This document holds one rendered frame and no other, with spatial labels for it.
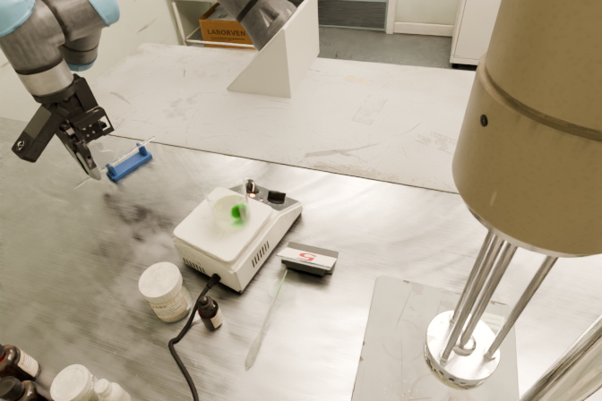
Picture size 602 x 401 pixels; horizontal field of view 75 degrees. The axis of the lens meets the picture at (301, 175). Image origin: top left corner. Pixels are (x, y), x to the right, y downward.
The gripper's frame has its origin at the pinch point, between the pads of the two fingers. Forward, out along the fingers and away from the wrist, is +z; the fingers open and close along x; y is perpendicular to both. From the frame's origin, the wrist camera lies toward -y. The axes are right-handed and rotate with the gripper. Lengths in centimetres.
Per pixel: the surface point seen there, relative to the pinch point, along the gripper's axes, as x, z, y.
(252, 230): -41.0, -5.3, 6.4
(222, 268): -40.9, -3.0, -0.4
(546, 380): -76, -35, -7
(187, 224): -31.6, -5.3, 1.3
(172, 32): 170, 57, 132
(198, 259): -35.9, -2.3, -1.2
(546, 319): -81, 3, 23
